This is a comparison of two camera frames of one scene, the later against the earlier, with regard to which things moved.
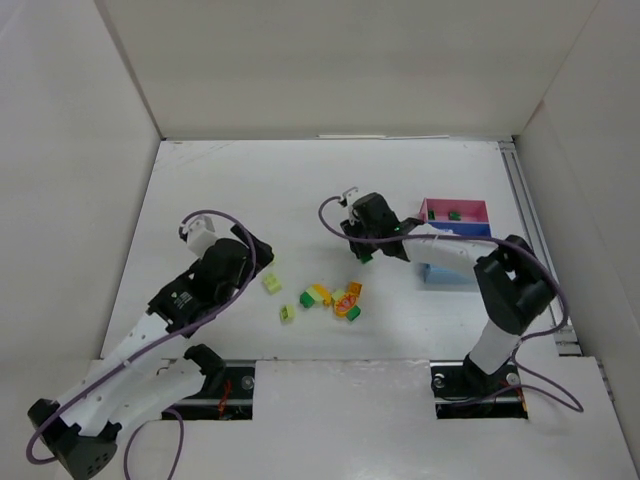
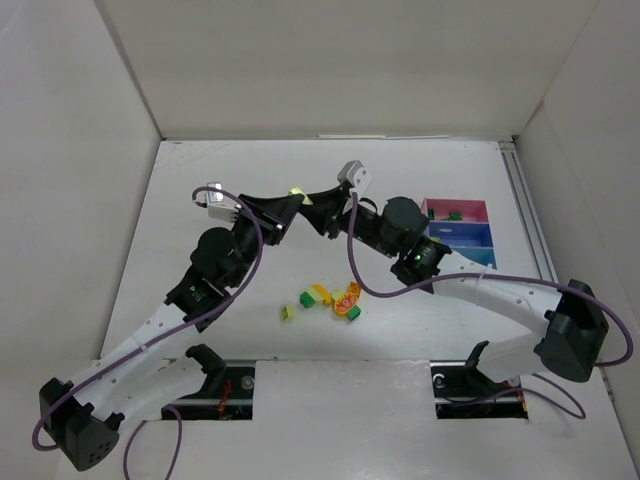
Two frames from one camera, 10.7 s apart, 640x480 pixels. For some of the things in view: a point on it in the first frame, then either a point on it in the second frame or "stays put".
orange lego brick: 355,287 stays put
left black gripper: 255,246 -> 267,222
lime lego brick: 287,313 stays put
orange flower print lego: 343,303 stays put
